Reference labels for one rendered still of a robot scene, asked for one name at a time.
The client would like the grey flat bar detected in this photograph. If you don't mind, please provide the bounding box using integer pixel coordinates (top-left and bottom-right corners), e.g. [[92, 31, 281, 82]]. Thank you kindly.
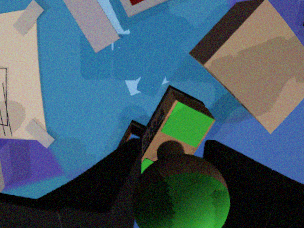
[[63, 0, 120, 53]]

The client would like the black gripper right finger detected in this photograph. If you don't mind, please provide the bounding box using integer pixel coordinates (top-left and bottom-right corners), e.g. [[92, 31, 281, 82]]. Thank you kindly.
[[203, 139, 304, 228]]

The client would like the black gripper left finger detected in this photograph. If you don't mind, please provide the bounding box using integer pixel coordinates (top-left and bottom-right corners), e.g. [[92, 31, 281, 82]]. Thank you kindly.
[[0, 138, 143, 228]]

